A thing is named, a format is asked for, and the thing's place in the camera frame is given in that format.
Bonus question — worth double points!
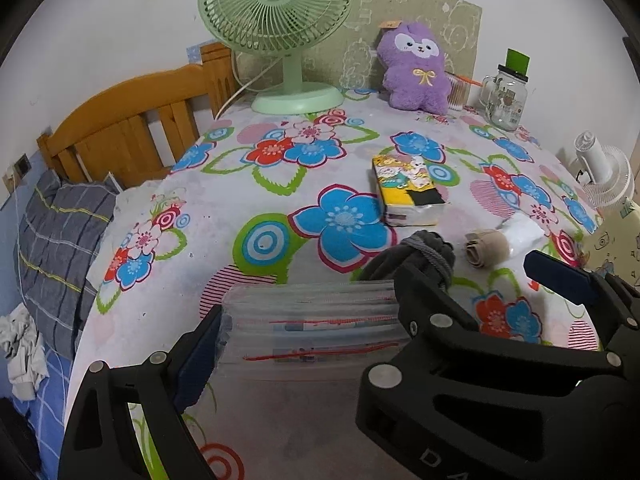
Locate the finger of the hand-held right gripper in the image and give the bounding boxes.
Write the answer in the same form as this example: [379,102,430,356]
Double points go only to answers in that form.
[524,250,640,347]
[392,259,483,343]

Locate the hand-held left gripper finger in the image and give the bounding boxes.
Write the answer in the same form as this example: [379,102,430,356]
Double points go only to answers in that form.
[57,304,223,480]

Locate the grey sock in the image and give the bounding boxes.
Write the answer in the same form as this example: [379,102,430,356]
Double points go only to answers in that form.
[360,230,457,291]

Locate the clear zip bags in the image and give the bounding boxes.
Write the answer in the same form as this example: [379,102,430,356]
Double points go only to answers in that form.
[215,280,416,378]

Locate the clear white plastic packet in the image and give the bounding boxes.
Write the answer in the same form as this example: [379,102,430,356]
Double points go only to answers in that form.
[502,215,546,256]

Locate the yellow patterned storage box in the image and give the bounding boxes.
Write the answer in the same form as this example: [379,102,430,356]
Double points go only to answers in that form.
[582,195,640,293]

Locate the beige rolled sock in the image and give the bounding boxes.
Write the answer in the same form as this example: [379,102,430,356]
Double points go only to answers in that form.
[464,228,511,267]

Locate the white fan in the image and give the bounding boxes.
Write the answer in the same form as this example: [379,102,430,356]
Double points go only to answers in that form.
[570,131,635,211]

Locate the yellow tissue packet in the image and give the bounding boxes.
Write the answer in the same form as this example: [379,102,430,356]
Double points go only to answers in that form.
[371,154,449,227]

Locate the blue checked bedsheet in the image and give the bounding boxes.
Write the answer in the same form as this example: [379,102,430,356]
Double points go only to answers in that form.
[0,350,76,480]

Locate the white crumpled cloth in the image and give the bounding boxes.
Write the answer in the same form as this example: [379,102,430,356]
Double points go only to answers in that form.
[0,302,50,401]

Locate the grey plaid pillow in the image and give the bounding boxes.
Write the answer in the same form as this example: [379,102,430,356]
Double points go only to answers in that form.
[17,169,118,361]

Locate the glass jar mug green lid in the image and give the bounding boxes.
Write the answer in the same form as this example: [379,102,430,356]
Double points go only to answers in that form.
[479,48,531,132]

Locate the small clear cup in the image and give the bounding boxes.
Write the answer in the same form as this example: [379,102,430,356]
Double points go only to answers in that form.
[446,71,483,111]

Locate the purple plush toy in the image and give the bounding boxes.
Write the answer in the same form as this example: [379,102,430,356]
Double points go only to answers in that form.
[376,21,452,115]

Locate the wooden bed headboard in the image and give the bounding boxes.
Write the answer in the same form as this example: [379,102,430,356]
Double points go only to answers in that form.
[37,42,241,193]

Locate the green patterned board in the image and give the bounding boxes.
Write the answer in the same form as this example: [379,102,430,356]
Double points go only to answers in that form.
[235,0,483,98]

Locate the white fan cable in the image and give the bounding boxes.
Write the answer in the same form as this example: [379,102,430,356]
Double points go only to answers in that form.
[215,52,281,121]

